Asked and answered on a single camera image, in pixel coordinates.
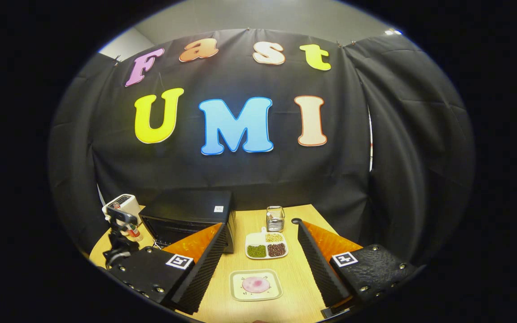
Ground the white divided dish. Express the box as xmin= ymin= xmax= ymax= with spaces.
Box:
xmin=245 ymin=227 xmax=289 ymax=260

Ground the glass toothpick holder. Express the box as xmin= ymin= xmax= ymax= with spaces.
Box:
xmin=266 ymin=206 xmax=285 ymax=232

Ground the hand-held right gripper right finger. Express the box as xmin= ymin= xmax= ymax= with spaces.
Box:
xmin=298 ymin=221 xmax=418 ymax=314

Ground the cream square plate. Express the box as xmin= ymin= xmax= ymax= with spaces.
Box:
xmin=229 ymin=269 xmax=283 ymax=301

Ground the white toaster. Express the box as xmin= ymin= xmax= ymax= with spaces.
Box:
xmin=102 ymin=194 xmax=141 ymax=225

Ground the black electric oven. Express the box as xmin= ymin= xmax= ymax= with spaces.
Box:
xmin=140 ymin=190 xmax=237 ymax=254

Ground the black backdrop cloth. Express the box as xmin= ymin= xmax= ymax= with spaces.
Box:
xmin=48 ymin=29 xmax=474 ymax=265

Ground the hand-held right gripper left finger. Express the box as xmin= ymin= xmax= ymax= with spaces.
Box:
xmin=106 ymin=223 xmax=227 ymax=314

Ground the clear red label plastic bottle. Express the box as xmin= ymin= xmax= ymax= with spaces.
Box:
xmin=124 ymin=222 xmax=143 ymax=243

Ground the pink round food slice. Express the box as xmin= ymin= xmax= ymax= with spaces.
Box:
xmin=242 ymin=276 xmax=271 ymax=294

